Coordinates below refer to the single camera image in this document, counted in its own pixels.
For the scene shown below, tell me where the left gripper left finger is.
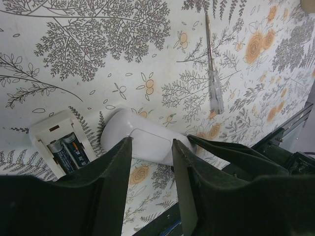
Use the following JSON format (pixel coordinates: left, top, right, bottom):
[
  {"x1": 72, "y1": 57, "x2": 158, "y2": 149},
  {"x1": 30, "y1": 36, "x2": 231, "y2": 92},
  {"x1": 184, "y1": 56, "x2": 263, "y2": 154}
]
[{"x1": 0, "y1": 137, "x2": 132, "y2": 236}]

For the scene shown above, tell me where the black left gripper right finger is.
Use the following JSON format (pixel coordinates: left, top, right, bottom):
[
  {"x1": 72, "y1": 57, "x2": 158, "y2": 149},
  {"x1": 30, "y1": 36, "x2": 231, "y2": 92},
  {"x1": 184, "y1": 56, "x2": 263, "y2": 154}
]
[{"x1": 172, "y1": 135, "x2": 315, "y2": 236}]

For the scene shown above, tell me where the long white remote control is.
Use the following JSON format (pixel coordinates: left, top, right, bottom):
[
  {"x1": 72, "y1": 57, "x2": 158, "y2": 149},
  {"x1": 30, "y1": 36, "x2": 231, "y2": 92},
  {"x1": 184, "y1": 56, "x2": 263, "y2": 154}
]
[{"x1": 29, "y1": 111, "x2": 96, "y2": 178}]

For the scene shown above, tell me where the small white display remote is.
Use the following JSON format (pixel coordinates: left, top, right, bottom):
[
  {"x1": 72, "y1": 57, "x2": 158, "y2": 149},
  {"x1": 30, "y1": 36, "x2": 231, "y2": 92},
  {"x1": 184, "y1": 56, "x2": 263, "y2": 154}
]
[{"x1": 100, "y1": 109, "x2": 197, "y2": 166}]

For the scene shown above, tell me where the black AAA battery one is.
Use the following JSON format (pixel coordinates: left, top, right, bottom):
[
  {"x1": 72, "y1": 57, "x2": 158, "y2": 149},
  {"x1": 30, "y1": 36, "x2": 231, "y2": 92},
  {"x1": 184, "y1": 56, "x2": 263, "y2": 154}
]
[{"x1": 47, "y1": 140, "x2": 76, "y2": 174}]

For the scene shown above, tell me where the black AAA battery two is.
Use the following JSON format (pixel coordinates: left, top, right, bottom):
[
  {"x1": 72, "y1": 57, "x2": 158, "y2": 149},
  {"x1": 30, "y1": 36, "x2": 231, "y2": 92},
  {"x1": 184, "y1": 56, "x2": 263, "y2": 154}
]
[{"x1": 61, "y1": 132, "x2": 90, "y2": 169}]

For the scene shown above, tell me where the floral table mat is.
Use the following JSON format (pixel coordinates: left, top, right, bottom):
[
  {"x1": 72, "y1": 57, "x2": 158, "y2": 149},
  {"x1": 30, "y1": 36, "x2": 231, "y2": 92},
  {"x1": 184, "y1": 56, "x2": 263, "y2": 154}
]
[{"x1": 0, "y1": 0, "x2": 315, "y2": 180}]

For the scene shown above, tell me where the brown paper roll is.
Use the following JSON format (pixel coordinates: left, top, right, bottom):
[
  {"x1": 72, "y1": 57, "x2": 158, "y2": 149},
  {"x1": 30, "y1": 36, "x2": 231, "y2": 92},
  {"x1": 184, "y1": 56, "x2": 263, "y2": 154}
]
[{"x1": 300, "y1": 0, "x2": 315, "y2": 14}]

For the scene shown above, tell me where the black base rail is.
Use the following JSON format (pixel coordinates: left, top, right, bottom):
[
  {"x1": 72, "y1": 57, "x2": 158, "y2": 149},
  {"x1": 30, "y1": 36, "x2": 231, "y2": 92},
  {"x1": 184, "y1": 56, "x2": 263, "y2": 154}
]
[{"x1": 135, "y1": 102, "x2": 315, "y2": 236}]

